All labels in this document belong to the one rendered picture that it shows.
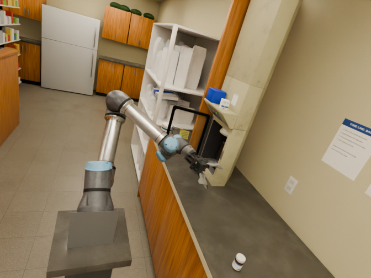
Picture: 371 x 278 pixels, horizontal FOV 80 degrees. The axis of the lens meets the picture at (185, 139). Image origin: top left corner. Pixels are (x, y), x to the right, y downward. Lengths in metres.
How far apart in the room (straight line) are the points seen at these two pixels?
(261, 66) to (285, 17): 0.28
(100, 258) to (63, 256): 0.14
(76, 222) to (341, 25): 1.75
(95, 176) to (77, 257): 0.33
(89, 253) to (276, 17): 1.50
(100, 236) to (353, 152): 1.33
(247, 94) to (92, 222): 1.10
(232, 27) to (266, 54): 0.40
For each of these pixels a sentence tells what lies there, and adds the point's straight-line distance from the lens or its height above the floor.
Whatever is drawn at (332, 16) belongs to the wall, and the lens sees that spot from 1.81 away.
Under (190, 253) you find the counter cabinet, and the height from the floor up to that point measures 0.77.
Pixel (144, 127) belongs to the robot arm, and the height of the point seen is 1.40.
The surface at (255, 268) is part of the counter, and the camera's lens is 1.32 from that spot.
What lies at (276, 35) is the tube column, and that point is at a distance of 1.50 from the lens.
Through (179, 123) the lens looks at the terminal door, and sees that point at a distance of 1.79.
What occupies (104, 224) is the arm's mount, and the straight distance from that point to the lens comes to 1.07.
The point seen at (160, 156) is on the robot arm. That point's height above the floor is 1.25.
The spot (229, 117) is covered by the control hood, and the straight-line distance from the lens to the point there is 1.47.
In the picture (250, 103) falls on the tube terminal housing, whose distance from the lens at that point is 1.51.
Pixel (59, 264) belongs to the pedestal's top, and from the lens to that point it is 1.11.
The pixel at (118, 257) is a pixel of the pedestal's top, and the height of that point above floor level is 0.94.
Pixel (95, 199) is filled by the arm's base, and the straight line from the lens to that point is 1.04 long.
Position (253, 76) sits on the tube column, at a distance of 1.46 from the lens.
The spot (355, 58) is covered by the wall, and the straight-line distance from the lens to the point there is 1.60.
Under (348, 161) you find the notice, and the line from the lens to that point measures 1.50.
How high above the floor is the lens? 1.84
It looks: 22 degrees down
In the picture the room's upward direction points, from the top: 16 degrees clockwise
